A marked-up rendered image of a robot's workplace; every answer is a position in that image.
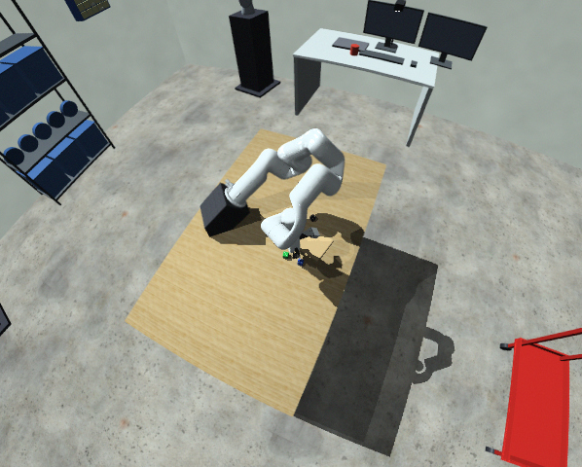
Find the brown mat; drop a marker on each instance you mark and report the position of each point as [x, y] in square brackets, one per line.
[315, 247]

